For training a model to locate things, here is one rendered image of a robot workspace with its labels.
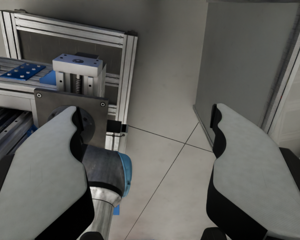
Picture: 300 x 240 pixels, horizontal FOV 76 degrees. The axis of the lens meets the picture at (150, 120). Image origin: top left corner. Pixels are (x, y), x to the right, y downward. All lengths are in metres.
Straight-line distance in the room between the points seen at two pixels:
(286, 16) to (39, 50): 1.37
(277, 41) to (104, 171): 0.70
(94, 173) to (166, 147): 1.62
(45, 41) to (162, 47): 0.82
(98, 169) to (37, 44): 1.19
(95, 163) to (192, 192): 2.23
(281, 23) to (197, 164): 1.76
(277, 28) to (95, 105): 0.66
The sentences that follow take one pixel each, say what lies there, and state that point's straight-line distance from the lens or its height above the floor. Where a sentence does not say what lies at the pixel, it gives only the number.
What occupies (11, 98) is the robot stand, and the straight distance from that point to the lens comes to 0.85.
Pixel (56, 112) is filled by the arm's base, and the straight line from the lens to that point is 0.65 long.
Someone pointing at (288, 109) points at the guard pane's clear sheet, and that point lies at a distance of 0.77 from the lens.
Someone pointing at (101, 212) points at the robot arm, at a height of 1.33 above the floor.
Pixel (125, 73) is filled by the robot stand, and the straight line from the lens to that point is 1.43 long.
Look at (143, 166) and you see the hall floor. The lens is 2.24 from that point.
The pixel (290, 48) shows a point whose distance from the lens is 0.76.
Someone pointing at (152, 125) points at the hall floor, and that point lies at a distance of 1.89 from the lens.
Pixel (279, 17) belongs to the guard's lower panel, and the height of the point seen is 0.88.
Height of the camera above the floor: 1.59
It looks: 59 degrees down
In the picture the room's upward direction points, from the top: 176 degrees clockwise
